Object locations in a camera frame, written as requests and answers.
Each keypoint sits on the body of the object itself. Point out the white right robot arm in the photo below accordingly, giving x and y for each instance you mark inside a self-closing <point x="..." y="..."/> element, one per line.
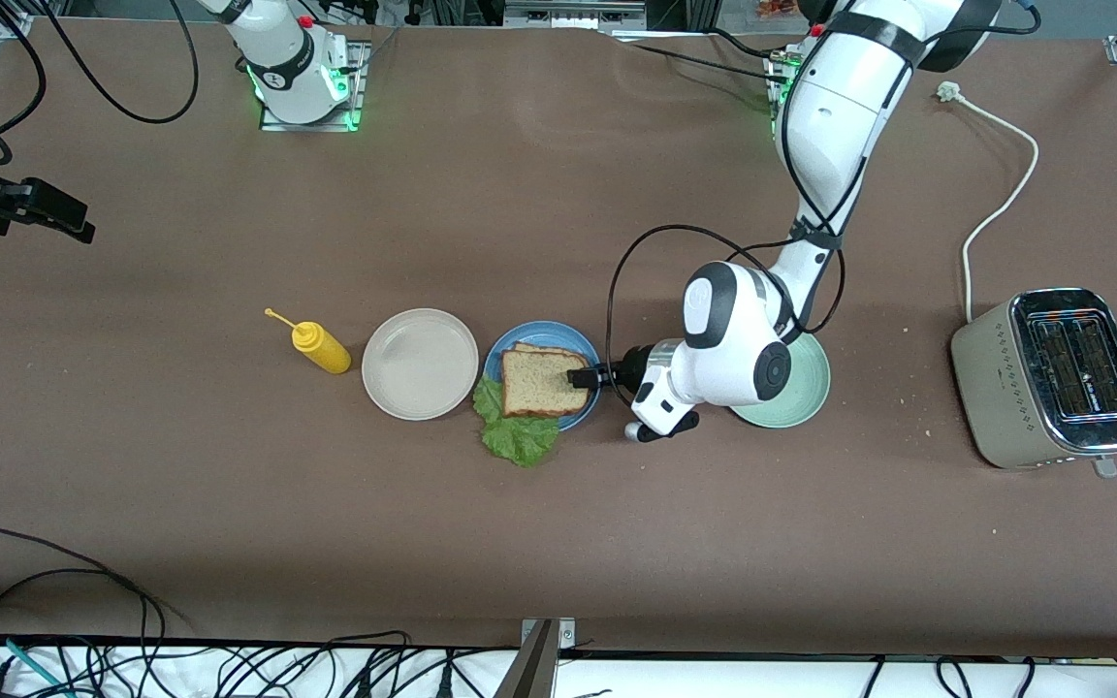
<point x="287" y="58"/>

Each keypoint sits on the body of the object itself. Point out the blue plate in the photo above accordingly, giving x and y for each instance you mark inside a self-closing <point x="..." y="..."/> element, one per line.
<point x="558" y="334"/>

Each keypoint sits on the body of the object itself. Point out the metal table edge bracket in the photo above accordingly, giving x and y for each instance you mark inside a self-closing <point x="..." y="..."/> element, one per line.
<point x="534" y="669"/>

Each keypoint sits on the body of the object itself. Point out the brown bread slice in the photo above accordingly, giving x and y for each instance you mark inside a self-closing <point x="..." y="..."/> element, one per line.
<point x="525" y="347"/>
<point x="539" y="383"/>

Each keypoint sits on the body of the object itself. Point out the green lettuce leaf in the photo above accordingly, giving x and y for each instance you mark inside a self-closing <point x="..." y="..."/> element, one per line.
<point x="518" y="436"/>

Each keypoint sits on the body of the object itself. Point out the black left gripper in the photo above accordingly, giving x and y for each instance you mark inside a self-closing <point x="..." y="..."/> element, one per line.
<point x="632" y="368"/>

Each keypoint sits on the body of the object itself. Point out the beige steel toaster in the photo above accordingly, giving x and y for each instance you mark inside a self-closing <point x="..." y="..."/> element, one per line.
<point x="990" y="378"/>

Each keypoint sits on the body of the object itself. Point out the orange snack packets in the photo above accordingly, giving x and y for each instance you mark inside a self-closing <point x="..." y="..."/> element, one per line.
<point x="777" y="8"/>

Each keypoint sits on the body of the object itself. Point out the yellow squeeze bottle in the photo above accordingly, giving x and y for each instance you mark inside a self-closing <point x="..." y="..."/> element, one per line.
<point x="322" y="349"/>

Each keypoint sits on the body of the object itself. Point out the grey power strip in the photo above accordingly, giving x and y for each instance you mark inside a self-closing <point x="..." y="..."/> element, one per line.
<point x="573" y="15"/>

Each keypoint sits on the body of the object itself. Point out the light green plate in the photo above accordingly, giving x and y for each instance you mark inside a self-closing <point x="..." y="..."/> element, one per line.
<point x="801" y="397"/>

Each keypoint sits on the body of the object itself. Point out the beige plate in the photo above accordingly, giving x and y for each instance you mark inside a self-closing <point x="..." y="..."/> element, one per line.
<point x="420" y="364"/>

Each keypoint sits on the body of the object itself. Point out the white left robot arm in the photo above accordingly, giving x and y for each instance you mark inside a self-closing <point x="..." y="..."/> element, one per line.
<point x="743" y="339"/>

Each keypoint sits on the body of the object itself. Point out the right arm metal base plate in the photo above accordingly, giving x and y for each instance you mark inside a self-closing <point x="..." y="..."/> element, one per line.
<point x="362" y="68"/>

